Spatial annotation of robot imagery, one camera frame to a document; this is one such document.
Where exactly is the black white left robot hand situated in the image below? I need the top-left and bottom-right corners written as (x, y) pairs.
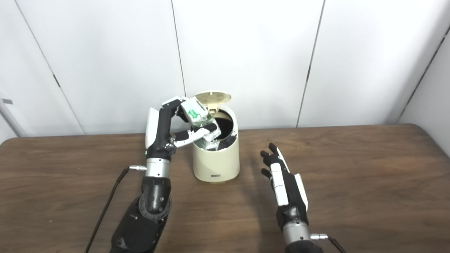
top-left (145, 96), bottom-right (211, 160)

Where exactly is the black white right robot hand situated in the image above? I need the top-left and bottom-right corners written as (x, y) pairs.
top-left (260, 142), bottom-right (310, 231)

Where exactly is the white green milk carton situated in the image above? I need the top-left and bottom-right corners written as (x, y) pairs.
top-left (182, 97), bottom-right (222, 142)

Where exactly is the cream round bin lid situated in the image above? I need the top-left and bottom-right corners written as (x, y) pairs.
top-left (194, 91), bottom-right (232, 112)

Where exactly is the cream-colored cylindrical bin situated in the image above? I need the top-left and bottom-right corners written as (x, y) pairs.
top-left (192, 105), bottom-right (240, 183)

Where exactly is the black bin liner bag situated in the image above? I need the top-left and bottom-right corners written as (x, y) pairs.
top-left (195, 118), bottom-right (237, 151)

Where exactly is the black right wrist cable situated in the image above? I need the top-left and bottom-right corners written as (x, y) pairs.
top-left (310, 233), bottom-right (347, 253)

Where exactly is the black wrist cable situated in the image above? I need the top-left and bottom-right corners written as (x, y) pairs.
top-left (310, 233), bottom-right (347, 253)
top-left (84, 165), bottom-right (147, 253)

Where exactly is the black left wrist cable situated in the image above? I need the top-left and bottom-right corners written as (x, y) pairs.
top-left (84, 165), bottom-right (147, 253)

